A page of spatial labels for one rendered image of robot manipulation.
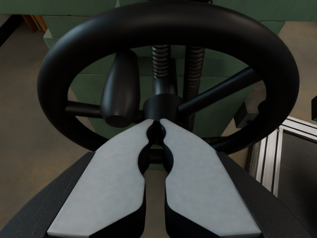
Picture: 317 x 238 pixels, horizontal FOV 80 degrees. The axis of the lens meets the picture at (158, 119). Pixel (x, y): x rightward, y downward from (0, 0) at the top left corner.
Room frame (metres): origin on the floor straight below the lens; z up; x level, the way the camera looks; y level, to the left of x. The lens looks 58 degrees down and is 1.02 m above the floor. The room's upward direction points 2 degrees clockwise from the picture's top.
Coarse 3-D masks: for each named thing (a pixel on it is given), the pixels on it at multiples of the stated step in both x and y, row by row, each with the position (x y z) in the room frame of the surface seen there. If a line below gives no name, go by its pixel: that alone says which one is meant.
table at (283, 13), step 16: (0, 0) 0.30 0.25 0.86; (16, 0) 0.30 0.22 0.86; (32, 0) 0.30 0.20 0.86; (48, 0) 0.30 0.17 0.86; (64, 0) 0.30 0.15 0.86; (80, 0) 0.30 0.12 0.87; (96, 0) 0.30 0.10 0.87; (112, 0) 0.30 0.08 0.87; (256, 0) 0.31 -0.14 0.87; (272, 0) 0.31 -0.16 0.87; (288, 0) 0.31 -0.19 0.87; (304, 0) 0.31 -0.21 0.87; (256, 16) 0.31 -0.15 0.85; (272, 16) 0.31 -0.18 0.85; (288, 16) 0.31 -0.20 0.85; (304, 16) 0.31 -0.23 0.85; (144, 48) 0.21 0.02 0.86; (176, 48) 0.21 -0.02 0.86
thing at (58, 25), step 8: (48, 16) 0.30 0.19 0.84; (56, 16) 0.30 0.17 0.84; (64, 16) 0.30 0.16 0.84; (72, 16) 0.30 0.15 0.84; (80, 16) 0.30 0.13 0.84; (88, 16) 0.30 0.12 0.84; (48, 24) 0.30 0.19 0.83; (56, 24) 0.30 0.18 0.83; (64, 24) 0.30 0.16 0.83; (72, 24) 0.30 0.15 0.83; (264, 24) 0.31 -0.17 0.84; (272, 24) 0.31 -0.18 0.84; (280, 24) 0.31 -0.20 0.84; (56, 32) 0.30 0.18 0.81; (64, 32) 0.30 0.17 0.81
